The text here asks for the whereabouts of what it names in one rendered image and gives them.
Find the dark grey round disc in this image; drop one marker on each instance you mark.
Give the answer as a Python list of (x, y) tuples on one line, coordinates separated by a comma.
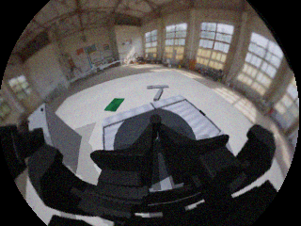
[(131, 129)]

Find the flat green square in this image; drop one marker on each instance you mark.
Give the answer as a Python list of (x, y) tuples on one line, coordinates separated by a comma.
[(114, 104)]

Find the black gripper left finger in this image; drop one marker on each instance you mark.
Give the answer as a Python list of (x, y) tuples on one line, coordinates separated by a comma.
[(138, 157)]

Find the black headed pin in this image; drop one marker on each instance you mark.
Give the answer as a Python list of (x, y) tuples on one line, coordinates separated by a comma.
[(155, 120)]

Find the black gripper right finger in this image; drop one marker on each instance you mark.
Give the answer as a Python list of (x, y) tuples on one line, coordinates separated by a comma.
[(181, 152)]

